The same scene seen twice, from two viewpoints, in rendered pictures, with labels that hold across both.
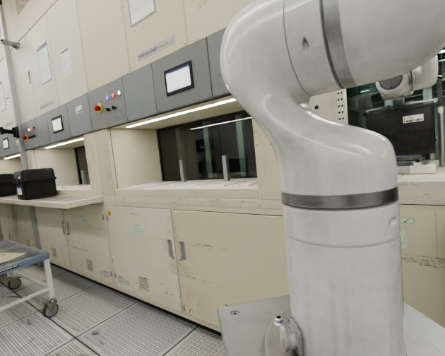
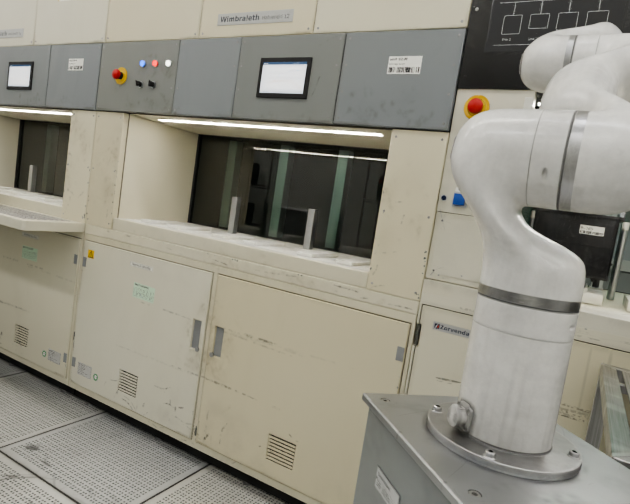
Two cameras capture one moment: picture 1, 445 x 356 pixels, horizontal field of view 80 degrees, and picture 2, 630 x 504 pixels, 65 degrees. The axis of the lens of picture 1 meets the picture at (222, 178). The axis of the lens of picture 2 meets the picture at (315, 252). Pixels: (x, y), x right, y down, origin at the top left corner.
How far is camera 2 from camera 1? 0.37 m
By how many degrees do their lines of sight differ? 9
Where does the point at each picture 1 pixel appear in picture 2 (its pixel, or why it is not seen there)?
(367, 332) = (533, 410)
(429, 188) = (591, 322)
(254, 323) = (409, 410)
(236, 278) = (300, 397)
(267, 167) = (390, 245)
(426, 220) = (578, 360)
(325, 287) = (509, 369)
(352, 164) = (556, 276)
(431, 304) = not seen: hidden behind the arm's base
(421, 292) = not seen: hidden behind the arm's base
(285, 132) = (508, 236)
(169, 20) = not seen: outside the picture
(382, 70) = (594, 210)
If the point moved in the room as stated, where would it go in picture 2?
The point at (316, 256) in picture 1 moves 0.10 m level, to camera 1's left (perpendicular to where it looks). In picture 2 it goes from (508, 343) to (428, 334)
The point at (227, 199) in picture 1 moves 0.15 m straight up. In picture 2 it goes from (316, 278) to (323, 231)
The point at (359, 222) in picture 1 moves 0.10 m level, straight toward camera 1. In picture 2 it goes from (549, 322) to (563, 340)
